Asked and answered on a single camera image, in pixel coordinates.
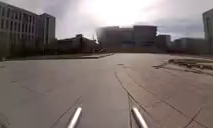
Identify grey concrete paved plaza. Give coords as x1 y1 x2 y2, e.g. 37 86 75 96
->
0 52 213 128

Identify robot's own part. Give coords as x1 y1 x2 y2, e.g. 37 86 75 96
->
131 106 149 128
67 106 83 128

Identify raised stone steps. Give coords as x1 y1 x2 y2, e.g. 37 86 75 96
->
153 57 213 78

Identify low long building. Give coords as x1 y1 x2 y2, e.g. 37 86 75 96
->
171 37 207 54

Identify tall grey tower building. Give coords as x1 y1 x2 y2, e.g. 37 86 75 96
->
202 8 213 55

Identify low dark building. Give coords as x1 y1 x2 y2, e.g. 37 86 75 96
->
56 33 102 54

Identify raised kerb with grass strip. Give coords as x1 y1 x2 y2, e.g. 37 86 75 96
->
0 52 115 63

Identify tall grey windowed building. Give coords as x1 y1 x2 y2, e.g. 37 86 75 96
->
0 0 57 58

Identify large dark block building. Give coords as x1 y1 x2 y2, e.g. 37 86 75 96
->
95 24 172 53

